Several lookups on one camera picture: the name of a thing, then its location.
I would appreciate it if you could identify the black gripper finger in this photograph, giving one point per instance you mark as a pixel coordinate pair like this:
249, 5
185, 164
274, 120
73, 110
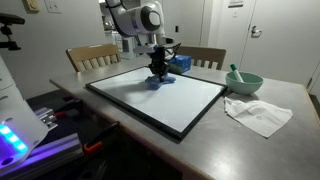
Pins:
165, 70
154, 69

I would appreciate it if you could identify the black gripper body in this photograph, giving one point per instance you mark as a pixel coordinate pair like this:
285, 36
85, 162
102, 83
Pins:
158, 56

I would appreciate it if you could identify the blue towel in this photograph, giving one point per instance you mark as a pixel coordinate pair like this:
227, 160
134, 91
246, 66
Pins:
160, 83

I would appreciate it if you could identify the white robot base blue lights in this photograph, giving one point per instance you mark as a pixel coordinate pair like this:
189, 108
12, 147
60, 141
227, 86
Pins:
16, 116

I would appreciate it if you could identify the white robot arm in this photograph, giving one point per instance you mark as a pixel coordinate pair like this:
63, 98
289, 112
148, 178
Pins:
140, 18

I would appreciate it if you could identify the black framed whiteboard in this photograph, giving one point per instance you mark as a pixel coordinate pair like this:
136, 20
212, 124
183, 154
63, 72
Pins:
186, 100

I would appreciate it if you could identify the blue tissue box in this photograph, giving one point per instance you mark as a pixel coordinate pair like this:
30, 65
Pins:
181, 65

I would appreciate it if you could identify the white kitchen stove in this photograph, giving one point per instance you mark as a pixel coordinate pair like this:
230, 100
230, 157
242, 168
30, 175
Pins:
126, 50

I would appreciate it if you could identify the wooden slatted chair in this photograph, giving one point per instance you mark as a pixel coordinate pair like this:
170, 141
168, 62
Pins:
93, 53
203, 55

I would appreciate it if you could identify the white marker green cap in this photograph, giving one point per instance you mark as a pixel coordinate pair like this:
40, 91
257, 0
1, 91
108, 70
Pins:
236, 74

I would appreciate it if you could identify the green bowl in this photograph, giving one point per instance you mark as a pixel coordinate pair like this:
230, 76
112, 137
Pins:
245, 86

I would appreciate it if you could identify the white crumpled cloth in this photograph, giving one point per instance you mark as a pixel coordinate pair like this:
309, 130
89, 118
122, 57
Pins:
256, 115

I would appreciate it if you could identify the white door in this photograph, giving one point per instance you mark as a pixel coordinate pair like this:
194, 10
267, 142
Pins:
286, 40

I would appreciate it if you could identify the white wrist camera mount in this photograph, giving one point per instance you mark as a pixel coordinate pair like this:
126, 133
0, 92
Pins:
145, 50

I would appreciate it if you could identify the small black wall switch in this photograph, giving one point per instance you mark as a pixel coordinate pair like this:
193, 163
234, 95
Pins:
176, 29

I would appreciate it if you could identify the silver metal bracket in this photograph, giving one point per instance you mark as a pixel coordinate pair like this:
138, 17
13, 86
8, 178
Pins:
46, 116

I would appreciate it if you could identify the aluminium extrusion rail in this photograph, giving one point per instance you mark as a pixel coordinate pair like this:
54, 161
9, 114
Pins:
56, 151

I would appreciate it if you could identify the beige wall dial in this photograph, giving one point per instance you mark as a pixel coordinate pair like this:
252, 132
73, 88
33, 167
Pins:
31, 5

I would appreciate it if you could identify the black camera on stand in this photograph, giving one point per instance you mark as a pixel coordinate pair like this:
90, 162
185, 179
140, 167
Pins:
8, 20

